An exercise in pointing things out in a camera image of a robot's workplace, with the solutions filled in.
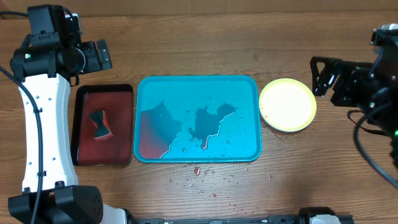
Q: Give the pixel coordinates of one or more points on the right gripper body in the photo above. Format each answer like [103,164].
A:
[346,93]

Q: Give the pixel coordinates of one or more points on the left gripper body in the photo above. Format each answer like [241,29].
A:
[87,61]

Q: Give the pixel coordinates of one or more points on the yellow-green plate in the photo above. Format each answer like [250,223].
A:
[287,105]

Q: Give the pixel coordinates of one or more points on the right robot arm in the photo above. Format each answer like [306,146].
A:
[384,70]

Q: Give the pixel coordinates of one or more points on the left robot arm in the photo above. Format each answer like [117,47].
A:
[50,189]

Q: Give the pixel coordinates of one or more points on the dark red tray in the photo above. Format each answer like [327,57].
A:
[117,101]

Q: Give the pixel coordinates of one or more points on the teal plastic tray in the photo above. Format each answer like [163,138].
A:
[197,119]

